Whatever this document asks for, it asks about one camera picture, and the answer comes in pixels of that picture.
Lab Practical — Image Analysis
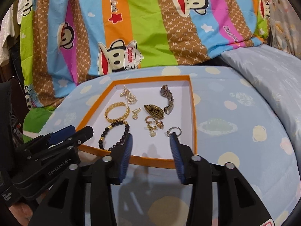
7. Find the gold twisted bangle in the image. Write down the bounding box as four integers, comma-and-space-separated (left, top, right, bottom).
104, 102, 130, 124

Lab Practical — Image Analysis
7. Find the white lace cloth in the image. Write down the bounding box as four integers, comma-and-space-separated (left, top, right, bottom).
0, 0, 25, 65

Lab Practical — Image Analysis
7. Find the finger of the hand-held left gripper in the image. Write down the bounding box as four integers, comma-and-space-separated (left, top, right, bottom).
16, 125, 76, 156
28, 126, 94, 168

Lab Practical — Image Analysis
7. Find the floral print cloth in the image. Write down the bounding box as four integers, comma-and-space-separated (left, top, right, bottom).
266, 0, 301, 59

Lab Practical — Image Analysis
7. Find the orange jewelry box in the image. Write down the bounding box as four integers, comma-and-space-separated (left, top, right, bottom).
76, 75, 197, 169

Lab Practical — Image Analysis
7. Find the black bead bracelet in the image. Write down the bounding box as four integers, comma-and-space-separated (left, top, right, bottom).
100, 120, 131, 151

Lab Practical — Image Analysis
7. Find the colourful striped monkey print blanket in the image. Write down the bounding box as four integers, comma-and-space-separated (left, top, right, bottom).
20, 0, 271, 113

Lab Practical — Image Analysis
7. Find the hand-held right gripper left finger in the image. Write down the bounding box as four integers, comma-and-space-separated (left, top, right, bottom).
28, 133, 134, 226

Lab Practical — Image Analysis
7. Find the gold mesh bracelet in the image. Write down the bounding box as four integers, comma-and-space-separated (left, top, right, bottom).
144, 104, 165, 120

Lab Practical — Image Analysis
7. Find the dark ring in tray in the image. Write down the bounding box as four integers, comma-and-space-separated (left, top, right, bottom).
160, 85, 175, 115

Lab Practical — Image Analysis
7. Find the person's left hand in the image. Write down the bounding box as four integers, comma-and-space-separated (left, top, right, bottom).
9, 193, 46, 222

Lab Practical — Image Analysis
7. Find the pearl bead chain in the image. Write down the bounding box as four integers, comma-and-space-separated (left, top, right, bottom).
120, 85, 138, 105

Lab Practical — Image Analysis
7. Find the pale blue pillow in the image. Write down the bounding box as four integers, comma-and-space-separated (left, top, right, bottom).
221, 44, 301, 151

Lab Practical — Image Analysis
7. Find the green pillow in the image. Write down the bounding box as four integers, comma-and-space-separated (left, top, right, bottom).
22, 107, 56, 144

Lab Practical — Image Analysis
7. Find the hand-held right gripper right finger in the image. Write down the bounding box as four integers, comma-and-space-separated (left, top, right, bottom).
170, 132, 274, 226

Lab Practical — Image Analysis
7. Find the silver ring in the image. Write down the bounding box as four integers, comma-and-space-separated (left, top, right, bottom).
166, 127, 182, 138

